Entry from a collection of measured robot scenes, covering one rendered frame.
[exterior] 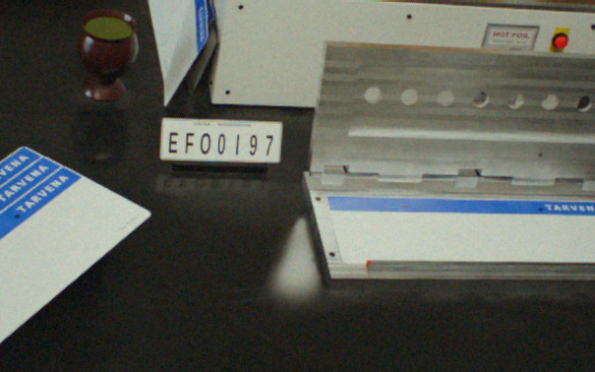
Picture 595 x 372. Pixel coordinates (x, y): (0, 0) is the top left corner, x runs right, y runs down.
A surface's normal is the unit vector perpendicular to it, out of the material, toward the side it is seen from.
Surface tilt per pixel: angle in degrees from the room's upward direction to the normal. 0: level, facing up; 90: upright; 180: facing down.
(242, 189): 0
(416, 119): 76
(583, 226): 0
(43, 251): 0
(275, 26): 90
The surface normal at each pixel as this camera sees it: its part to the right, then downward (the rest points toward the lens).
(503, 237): 0.16, -0.76
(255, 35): 0.15, 0.64
